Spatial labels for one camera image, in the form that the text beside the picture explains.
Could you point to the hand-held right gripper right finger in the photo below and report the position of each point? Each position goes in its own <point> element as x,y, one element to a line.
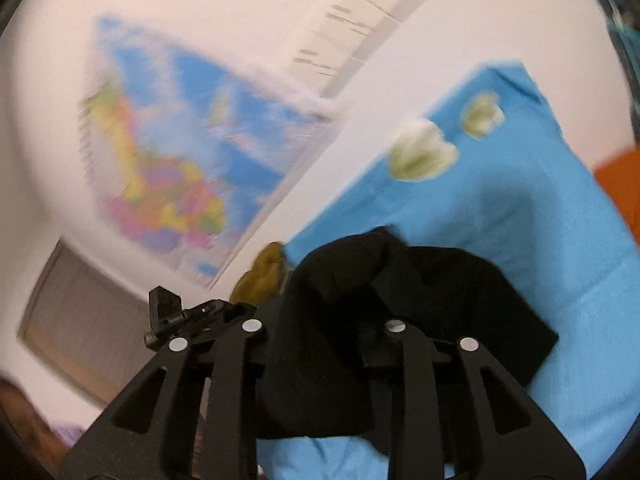
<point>415,375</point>

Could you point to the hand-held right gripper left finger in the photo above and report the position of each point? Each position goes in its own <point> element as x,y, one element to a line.
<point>235,370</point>

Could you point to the olive brown garment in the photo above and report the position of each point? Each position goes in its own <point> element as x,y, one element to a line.
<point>265,270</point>

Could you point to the colourful wall map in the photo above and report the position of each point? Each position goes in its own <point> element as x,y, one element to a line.
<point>200,135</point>

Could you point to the orange cloth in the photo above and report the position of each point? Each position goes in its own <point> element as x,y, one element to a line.
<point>622,190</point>

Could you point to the grey wooden door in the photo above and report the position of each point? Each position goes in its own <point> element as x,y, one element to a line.
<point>85,320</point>

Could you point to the blue floral bed sheet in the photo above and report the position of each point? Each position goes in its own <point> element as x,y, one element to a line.
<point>525,220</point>

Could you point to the black garment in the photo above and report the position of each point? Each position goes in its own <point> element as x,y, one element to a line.
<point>325,285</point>

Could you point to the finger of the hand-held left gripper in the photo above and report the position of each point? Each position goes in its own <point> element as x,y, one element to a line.
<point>210,317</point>

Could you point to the purple cloth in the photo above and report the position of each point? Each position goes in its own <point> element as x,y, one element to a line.
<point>70,436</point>

